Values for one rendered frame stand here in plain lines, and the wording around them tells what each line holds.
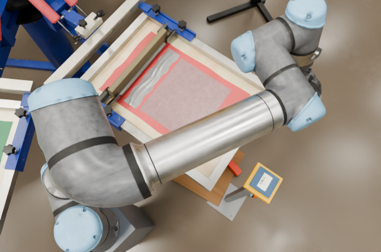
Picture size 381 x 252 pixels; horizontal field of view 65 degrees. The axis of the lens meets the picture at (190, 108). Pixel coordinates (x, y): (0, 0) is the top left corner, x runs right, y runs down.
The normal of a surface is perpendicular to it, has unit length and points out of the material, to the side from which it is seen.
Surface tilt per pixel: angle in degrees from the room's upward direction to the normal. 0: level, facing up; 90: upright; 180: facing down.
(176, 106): 0
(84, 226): 8
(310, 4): 17
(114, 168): 10
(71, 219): 7
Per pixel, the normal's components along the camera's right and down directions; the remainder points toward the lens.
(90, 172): 0.16, -0.17
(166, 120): 0.05, -0.36
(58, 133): -0.18, -0.24
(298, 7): -0.18, -0.51
